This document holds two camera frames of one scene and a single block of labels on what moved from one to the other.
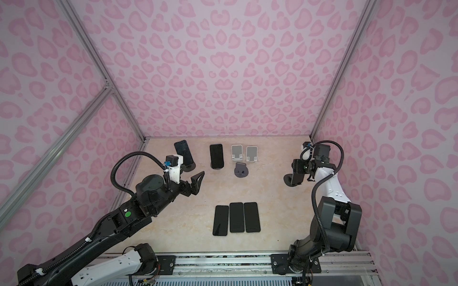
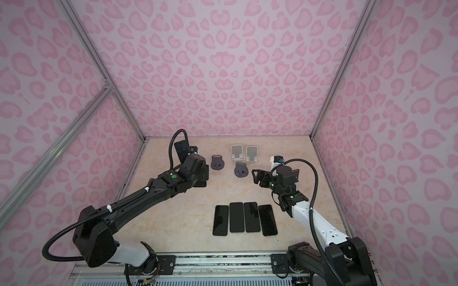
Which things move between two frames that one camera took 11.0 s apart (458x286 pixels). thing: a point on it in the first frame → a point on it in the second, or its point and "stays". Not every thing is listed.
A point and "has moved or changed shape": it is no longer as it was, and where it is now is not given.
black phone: x=182 y=148 stays
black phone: x=251 y=217 stays
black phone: x=216 y=154 has moved or changed shape
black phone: x=236 y=215 stays
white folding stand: x=251 y=154 stays
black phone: x=299 y=172 has moved or changed shape
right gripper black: x=298 y=165 → x=265 y=174
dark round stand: x=241 y=170 stays
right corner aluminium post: x=369 y=7 stays
